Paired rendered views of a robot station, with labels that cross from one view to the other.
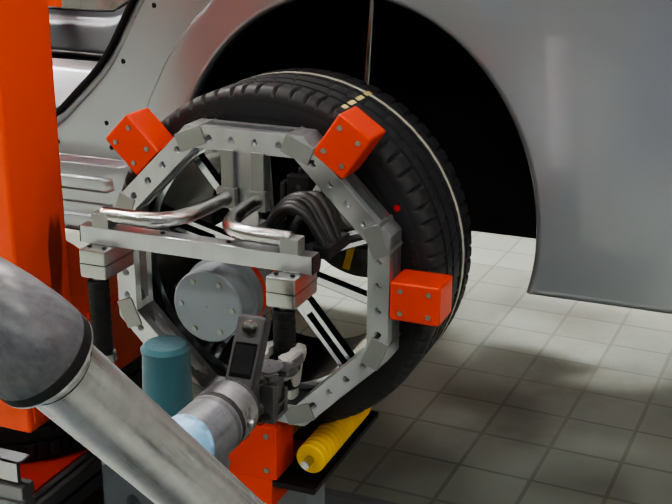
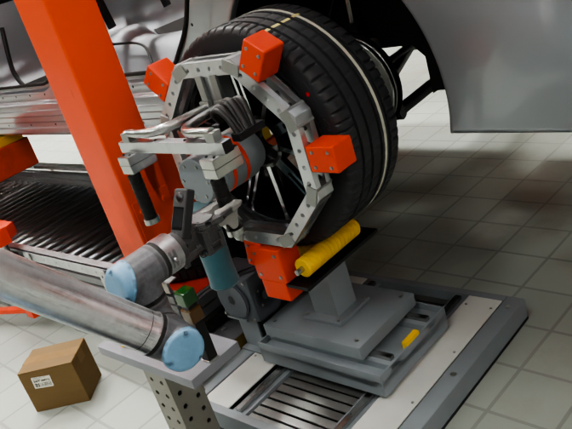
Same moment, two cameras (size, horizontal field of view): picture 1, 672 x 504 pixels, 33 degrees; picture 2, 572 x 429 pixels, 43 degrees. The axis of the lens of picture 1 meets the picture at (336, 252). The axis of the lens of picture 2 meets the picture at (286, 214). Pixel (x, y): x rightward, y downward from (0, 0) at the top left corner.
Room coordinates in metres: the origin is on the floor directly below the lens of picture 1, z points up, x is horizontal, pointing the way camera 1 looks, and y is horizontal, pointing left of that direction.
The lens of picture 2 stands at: (0.27, -0.74, 1.43)
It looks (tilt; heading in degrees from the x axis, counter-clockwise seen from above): 23 degrees down; 26
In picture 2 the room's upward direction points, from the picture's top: 18 degrees counter-clockwise
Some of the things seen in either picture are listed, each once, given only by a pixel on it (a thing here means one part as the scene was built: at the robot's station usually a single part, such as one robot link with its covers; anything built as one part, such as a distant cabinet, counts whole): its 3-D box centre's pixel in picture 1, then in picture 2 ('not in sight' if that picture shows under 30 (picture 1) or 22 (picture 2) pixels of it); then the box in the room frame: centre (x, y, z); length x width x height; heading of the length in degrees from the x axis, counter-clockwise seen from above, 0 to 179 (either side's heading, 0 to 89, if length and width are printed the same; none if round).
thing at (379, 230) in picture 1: (253, 273); (241, 153); (1.93, 0.15, 0.85); 0.54 x 0.07 x 0.54; 68
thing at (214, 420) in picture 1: (196, 442); (137, 276); (1.39, 0.19, 0.81); 0.12 x 0.09 x 0.10; 158
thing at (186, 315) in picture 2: not in sight; (192, 313); (1.56, 0.22, 0.59); 0.04 x 0.04 x 0.04; 68
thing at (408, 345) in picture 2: not in sight; (351, 334); (2.08, 0.06, 0.13); 0.50 x 0.36 x 0.10; 68
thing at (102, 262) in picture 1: (107, 255); (138, 158); (1.81, 0.38, 0.93); 0.09 x 0.05 x 0.05; 158
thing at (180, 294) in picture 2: not in sight; (185, 296); (1.56, 0.22, 0.64); 0.04 x 0.04 x 0.04; 68
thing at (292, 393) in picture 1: (284, 349); (225, 204); (1.65, 0.08, 0.83); 0.04 x 0.04 x 0.16
